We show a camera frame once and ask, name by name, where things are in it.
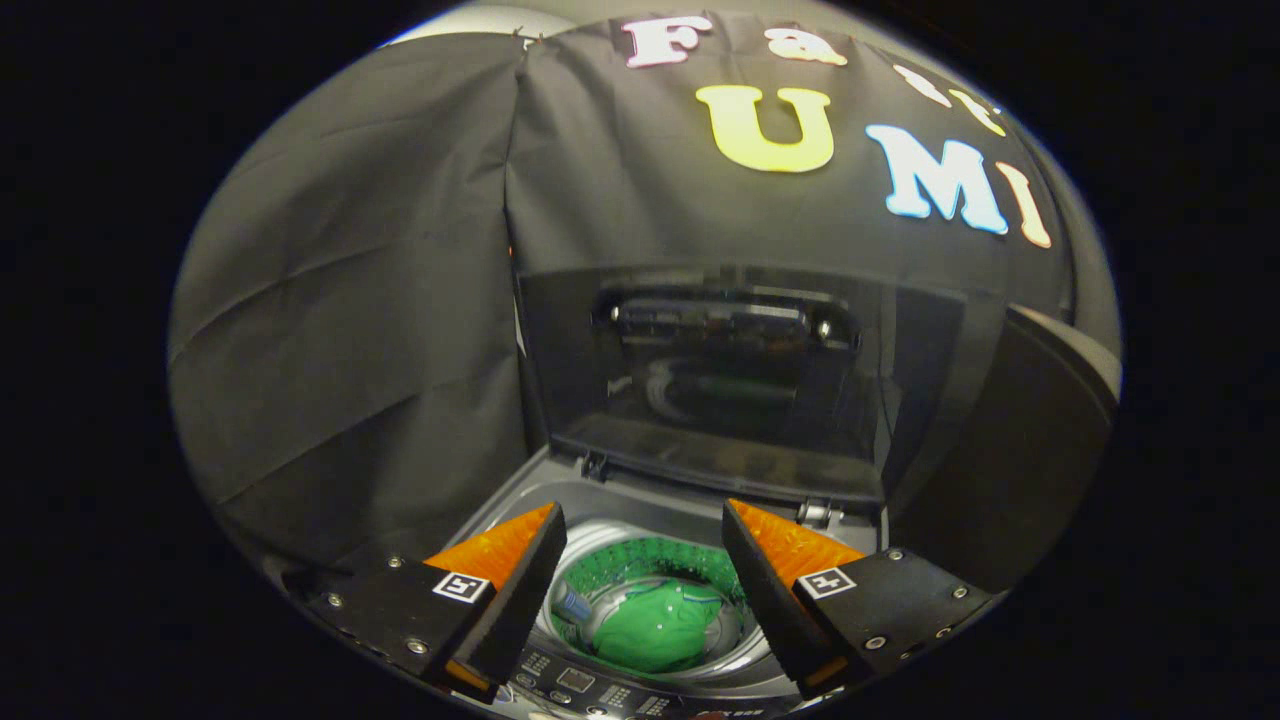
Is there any beige cabinet with dark top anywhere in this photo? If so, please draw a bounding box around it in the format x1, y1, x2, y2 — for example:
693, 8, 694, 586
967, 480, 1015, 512
888, 303, 1121, 596

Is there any green polo shirt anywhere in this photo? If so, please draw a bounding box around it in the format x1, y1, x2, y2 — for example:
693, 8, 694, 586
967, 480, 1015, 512
590, 583, 738, 674

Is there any black backdrop cloth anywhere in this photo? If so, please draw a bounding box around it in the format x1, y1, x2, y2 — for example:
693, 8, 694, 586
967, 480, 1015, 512
168, 10, 1121, 576

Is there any grey washing machine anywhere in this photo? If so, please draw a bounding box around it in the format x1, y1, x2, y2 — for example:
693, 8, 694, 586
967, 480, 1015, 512
440, 445, 891, 720

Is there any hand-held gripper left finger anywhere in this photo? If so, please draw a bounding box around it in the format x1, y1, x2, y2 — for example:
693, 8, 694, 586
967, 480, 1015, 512
300, 502, 567, 705

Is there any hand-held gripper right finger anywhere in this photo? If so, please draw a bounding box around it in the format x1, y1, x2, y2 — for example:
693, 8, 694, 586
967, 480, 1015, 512
720, 498, 1001, 701

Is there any dark washing machine lid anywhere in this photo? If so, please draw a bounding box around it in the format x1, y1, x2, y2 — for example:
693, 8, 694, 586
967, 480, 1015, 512
515, 265, 971, 506

